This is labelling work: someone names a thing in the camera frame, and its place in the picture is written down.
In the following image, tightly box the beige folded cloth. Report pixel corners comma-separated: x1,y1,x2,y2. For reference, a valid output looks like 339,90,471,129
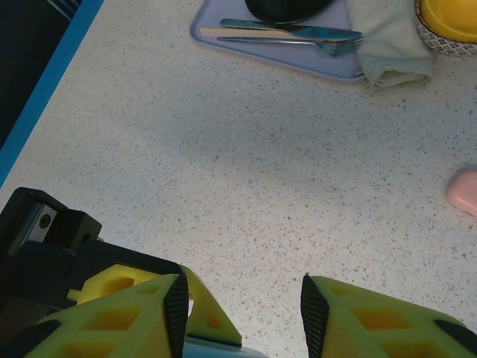
348,0,435,89

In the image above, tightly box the pink earbud charging case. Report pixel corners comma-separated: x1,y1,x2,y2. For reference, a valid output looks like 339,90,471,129
445,169,477,218

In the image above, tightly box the blue table edge strip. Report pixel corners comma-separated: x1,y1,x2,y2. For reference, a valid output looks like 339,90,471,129
0,0,106,189

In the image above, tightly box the pale wooden stick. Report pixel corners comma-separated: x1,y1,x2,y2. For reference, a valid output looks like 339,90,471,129
200,26,299,39

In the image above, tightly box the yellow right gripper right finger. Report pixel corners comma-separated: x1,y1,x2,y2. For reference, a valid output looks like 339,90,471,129
300,274,477,358

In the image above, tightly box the lilac serving tray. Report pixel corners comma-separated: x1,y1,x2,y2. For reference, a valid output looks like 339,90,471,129
189,0,365,82

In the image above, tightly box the teal handled knife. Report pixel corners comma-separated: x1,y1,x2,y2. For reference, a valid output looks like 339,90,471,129
219,18,363,41

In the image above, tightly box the black plate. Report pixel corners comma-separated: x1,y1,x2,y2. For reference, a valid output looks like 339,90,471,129
244,0,336,24

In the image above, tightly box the silver fork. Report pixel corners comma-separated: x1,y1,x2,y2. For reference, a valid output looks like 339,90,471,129
215,35,364,59

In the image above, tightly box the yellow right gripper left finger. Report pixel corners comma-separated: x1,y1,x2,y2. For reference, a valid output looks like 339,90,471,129
0,274,189,358

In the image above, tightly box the yellow patterned bowl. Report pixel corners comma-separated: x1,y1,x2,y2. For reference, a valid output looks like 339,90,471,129
414,0,477,57

